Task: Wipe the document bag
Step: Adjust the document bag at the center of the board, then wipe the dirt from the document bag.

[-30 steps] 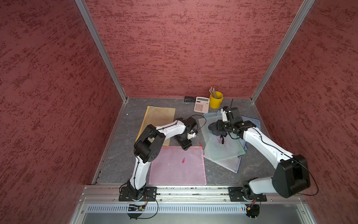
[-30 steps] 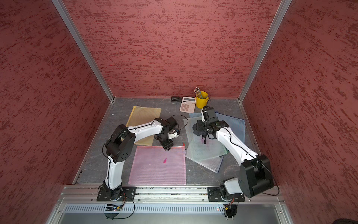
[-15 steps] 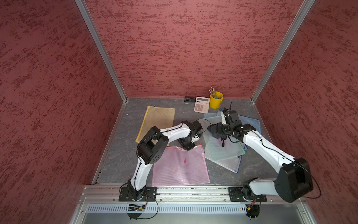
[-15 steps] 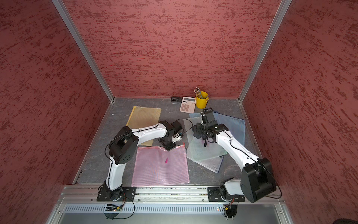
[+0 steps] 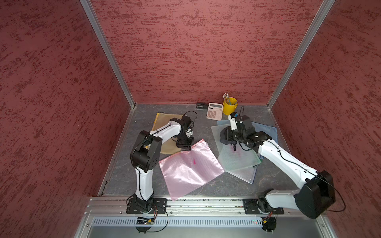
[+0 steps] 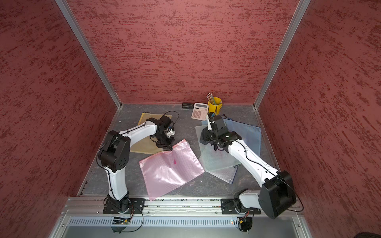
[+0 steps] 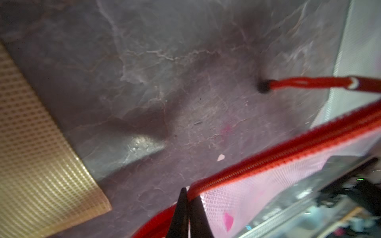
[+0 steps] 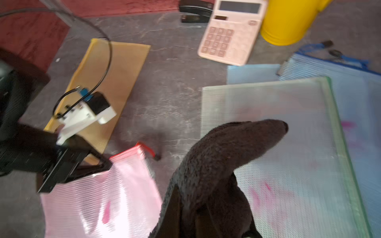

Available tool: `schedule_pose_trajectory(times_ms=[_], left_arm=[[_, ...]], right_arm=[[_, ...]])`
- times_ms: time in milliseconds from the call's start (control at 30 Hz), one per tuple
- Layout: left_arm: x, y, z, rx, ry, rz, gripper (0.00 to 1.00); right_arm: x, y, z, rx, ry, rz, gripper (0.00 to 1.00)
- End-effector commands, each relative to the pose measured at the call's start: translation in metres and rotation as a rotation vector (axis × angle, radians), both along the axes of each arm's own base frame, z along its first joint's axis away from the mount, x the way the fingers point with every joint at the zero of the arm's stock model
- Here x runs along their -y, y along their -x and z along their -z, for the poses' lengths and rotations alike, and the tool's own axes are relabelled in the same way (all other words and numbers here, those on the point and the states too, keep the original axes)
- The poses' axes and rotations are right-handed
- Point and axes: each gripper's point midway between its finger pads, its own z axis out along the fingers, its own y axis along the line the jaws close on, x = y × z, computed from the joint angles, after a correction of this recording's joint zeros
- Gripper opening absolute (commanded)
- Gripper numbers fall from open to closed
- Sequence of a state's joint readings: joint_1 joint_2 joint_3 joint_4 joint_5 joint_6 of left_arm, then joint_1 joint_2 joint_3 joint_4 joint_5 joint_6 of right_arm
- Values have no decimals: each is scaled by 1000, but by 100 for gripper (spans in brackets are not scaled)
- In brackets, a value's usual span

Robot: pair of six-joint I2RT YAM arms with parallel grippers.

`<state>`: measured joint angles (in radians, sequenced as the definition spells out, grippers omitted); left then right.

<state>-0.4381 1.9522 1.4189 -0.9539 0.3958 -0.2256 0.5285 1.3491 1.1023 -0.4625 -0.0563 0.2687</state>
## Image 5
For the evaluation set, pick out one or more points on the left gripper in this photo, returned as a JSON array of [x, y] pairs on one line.
[[187, 146]]

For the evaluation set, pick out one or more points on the yellow mesh document bag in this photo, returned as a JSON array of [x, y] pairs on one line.
[[161, 121]]

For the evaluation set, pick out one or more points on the pink mesh document bag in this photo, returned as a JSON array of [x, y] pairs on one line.
[[187, 171]]

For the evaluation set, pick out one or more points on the green mesh document bag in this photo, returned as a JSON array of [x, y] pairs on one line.
[[233, 160]]

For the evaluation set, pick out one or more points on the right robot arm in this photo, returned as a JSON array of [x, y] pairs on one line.
[[315, 192]]

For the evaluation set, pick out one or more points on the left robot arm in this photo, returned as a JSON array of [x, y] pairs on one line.
[[146, 152]]

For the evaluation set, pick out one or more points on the blue mesh document bag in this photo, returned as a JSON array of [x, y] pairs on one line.
[[271, 131]]

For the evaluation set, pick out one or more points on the clear white mesh document bag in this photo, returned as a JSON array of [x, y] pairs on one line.
[[246, 174]]

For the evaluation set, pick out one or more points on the yellow mug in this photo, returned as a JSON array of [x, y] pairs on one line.
[[230, 106]]

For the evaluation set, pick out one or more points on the pink calculator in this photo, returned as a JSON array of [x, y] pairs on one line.
[[214, 111]]

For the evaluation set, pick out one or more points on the black stapler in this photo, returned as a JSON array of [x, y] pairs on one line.
[[201, 106]]

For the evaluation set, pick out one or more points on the pencils in mug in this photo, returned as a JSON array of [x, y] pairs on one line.
[[227, 99]]

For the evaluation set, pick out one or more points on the right black connector box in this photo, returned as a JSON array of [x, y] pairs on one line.
[[269, 223]]

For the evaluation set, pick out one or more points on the perforated metal strip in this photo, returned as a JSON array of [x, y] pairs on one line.
[[160, 222]]

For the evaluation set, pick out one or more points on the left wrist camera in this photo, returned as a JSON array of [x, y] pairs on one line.
[[186, 123]]

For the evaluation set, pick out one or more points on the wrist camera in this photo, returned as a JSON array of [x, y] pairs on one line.
[[186, 123], [232, 119]]

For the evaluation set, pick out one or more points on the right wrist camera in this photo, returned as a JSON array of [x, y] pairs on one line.
[[232, 119]]

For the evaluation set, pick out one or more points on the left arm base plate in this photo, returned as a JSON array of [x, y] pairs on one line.
[[151, 207]]

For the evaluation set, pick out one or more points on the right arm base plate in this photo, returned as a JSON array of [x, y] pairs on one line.
[[257, 206]]

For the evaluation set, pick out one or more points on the left circuit board with cables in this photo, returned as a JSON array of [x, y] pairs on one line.
[[146, 221]]

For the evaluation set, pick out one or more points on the aluminium front rail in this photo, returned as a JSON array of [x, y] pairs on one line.
[[189, 206]]

